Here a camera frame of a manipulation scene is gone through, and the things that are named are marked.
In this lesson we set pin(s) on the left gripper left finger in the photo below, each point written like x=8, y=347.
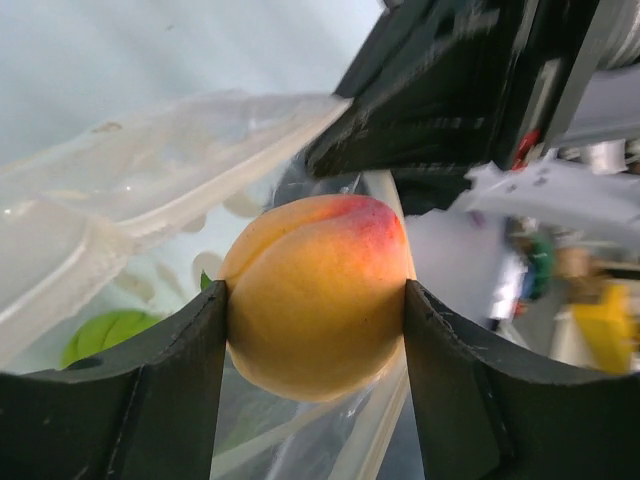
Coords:
x=144, y=409

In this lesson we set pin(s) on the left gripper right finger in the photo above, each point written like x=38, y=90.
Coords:
x=486, y=408

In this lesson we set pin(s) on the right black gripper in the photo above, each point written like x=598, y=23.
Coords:
x=441, y=86

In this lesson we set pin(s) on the green fake lime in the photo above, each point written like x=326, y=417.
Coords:
x=117, y=326

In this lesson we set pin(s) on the clear zip top bag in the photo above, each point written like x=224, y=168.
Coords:
x=128, y=214

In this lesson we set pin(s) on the orange fake fruit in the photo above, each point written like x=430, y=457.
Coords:
x=316, y=296

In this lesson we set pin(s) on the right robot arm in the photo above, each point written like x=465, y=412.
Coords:
x=579, y=179

